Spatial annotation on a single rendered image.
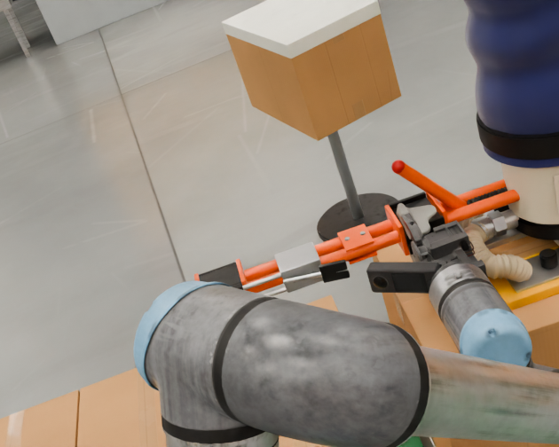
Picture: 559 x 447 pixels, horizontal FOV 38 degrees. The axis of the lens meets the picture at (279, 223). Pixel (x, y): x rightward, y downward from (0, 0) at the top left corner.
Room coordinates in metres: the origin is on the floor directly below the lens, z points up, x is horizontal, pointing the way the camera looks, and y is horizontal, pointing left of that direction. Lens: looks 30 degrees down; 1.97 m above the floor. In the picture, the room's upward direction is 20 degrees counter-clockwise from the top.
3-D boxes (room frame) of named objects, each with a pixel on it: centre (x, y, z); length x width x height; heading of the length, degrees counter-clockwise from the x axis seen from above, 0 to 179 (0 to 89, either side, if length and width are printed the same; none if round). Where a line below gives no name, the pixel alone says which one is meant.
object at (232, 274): (1.17, 0.13, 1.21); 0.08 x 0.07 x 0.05; 90
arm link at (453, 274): (0.94, -0.21, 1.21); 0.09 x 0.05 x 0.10; 90
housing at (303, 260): (1.16, -0.01, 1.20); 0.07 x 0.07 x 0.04; 0
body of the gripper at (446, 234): (1.03, -0.22, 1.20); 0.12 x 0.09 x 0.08; 0
